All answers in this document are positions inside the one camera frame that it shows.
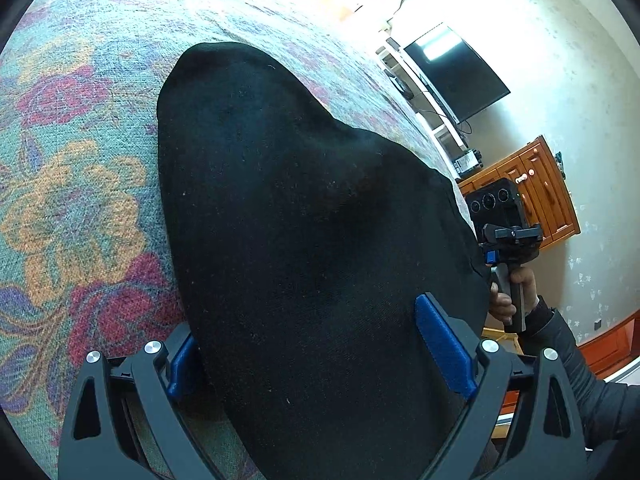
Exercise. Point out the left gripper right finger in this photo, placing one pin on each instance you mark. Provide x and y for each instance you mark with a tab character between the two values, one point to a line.
545	439

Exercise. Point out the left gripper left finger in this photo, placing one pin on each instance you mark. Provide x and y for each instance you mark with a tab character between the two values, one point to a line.
117	403

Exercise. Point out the black pants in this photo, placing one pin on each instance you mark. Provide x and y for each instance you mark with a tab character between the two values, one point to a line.
300	245

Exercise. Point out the right forearm black sleeve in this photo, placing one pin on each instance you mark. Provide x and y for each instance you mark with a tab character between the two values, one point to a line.
609	411

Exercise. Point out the orange wooden drawer cabinet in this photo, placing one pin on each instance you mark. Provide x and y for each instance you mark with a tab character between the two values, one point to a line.
541	184

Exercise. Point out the black set-top box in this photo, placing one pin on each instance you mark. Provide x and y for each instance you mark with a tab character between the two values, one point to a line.
468	163

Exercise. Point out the white tv stand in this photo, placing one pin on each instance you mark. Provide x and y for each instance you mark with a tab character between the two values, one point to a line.
424	100

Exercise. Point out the black flat screen television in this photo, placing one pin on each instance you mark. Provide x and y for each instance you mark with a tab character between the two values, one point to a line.
460	79

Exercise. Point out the floral bedspread bed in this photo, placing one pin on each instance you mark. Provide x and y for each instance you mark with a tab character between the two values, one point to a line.
84	257

